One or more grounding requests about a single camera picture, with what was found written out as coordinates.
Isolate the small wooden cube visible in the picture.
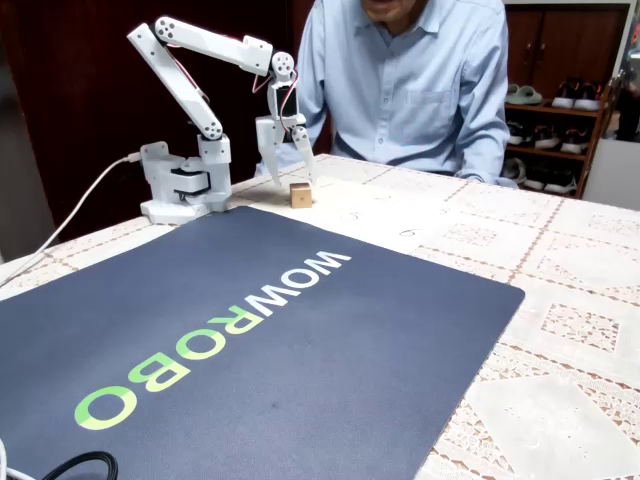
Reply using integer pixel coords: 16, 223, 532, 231
288, 182, 315, 209

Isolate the person's left forearm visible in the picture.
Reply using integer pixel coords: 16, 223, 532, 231
452, 124, 519, 189

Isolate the cream paper sheet with numbers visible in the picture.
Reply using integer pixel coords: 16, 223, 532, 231
244, 174, 454, 255

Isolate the person in light blue shirt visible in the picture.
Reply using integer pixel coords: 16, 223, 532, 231
257, 0, 519, 189

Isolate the grey shoe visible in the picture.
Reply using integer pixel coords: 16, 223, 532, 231
501, 157, 527, 186

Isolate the dark blue WOWROBO mat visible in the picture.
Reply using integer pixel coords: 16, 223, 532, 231
0, 205, 526, 480

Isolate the wooden shoe rack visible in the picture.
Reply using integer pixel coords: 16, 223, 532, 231
501, 74, 624, 200

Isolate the black sneaker with orange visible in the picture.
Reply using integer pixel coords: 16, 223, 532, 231
551, 78, 581, 109
573, 82, 602, 112

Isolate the white lace tablecloth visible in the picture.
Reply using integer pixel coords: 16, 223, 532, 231
0, 153, 640, 480

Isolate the dark wooden cabinet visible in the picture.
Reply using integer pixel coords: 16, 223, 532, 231
501, 2, 632, 101

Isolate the large white box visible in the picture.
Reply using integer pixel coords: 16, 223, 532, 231
582, 137, 640, 211

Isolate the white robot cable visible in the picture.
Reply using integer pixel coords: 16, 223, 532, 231
0, 153, 144, 290

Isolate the thick black cable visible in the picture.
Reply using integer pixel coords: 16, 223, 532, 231
42, 450, 120, 480

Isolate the thin white cable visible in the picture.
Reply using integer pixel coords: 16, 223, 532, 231
0, 439, 34, 480

